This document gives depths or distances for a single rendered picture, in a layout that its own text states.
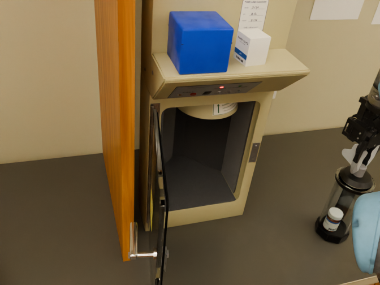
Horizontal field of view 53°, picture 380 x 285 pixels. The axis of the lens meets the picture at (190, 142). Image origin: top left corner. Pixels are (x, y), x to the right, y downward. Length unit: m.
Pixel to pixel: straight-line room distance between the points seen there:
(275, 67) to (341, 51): 0.84
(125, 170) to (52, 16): 0.56
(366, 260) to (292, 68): 0.42
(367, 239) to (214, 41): 0.42
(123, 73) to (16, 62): 0.61
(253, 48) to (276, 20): 0.12
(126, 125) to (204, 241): 0.51
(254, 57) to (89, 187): 0.75
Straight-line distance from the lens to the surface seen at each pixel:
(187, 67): 0.73
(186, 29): 0.70
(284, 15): 0.90
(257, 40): 0.79
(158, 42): 0.81
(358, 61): 1.73
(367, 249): 0.59
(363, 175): 1.16
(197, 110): 0.96
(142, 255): 0.79
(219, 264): 1.12
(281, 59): 0.87
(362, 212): 0.59
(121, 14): 0.68
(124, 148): 0.82
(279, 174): 1.45
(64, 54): 1.27
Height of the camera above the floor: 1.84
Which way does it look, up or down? 36 degrees down
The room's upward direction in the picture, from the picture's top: 7 degrees clockwise
